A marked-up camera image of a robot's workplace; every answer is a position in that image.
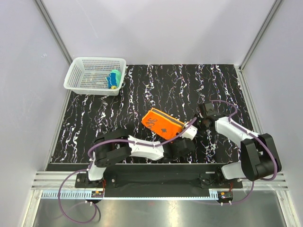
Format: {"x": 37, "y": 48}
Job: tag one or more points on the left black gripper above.
{"x": 180, "y": 138}

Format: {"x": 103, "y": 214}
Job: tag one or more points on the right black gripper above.
{"x": 199, "y": 117}

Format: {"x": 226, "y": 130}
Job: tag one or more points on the orange grey towel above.
{"x": 162, "y": 124}

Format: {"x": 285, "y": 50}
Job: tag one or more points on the yellow blue crocodile towel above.
{"x": 113, "y": 79}

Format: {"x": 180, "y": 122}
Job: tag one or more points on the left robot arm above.
{"x": 118, "y": 145}

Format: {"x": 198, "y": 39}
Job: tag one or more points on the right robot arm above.
{"x": 259, "y": 157}

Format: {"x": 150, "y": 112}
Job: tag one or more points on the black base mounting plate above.
{"x": 209, "y": 173}

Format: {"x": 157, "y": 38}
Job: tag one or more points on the right small connector board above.
{"x": 226, "y": 195}

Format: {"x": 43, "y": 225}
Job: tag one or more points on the small connector board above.
{"x": 97, "y": 194}
{"x": 226, "y": 195}

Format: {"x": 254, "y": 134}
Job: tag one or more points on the left small connector board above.
{"x": 97, "y": 194}

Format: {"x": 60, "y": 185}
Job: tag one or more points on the white perforated plastic basket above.
{"x": 88, "y": 75}

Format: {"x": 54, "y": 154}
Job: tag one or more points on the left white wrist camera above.
{"x": 189, "y": 132}

